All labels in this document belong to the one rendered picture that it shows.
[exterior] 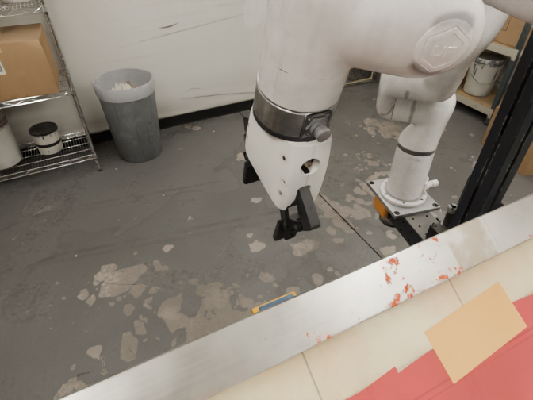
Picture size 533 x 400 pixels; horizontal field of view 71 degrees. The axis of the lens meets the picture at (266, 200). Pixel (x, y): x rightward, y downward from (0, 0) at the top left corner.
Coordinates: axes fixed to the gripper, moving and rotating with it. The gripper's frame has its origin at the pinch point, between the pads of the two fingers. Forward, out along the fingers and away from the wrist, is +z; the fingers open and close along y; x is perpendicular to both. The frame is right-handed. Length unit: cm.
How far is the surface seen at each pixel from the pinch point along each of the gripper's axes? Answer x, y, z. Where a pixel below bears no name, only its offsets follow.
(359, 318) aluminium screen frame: 2.9, -18.6, -10.9
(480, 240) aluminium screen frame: -11.6, -17.1, -11.4
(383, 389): 1.9, -23.7, -5.9
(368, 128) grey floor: -219, 161, 204
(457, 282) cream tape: -10.0, -19.1, -7.2
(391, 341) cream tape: -0.7, -20.8, -6.7
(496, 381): -8.6, -27.6, -4.9
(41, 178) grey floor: 68, 213, 221
